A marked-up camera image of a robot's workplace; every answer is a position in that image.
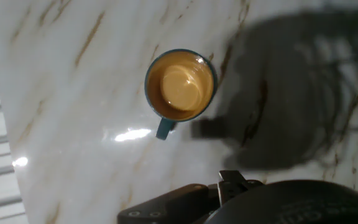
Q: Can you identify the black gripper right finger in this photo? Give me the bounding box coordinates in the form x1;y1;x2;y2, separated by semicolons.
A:
246;179;264;189

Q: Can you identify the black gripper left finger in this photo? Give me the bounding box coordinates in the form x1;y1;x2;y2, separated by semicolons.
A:
218;170;249;207

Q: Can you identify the marble pattern board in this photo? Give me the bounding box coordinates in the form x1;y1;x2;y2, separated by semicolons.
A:
0;0;358;224

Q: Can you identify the teal cup with orange inside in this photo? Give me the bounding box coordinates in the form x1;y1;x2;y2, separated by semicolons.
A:
144;49;219;141

